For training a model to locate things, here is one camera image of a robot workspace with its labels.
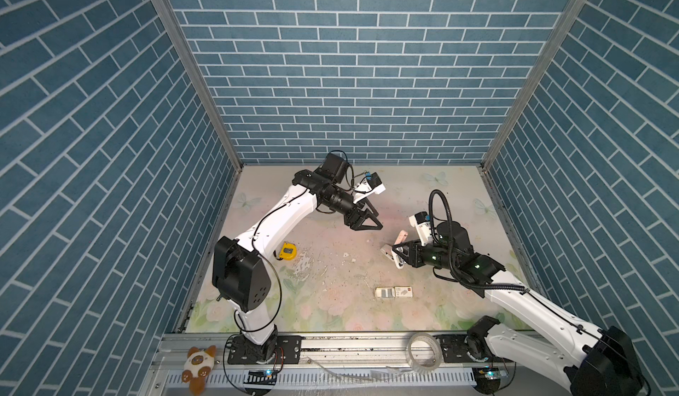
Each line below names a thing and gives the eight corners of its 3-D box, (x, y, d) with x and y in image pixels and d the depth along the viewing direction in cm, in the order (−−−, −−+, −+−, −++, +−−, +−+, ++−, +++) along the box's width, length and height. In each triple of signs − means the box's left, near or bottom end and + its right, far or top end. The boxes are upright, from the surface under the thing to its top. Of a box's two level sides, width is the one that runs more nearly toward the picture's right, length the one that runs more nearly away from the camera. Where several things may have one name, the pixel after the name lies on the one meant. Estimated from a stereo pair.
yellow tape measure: (280, 260, 93) (278, 257, 92) (283, 245, 97) (281, 242, 95) (295, 260, 94) (294, 257, 92) (297, 245, 97) (297, 242, 96)
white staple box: (375, 297, 85) (375, 295, 84) (374, 288, 87) (375, 286, 86) (412, 297, 85) (413, 295, 84) (411, 288, 87) (412, 286, 86)
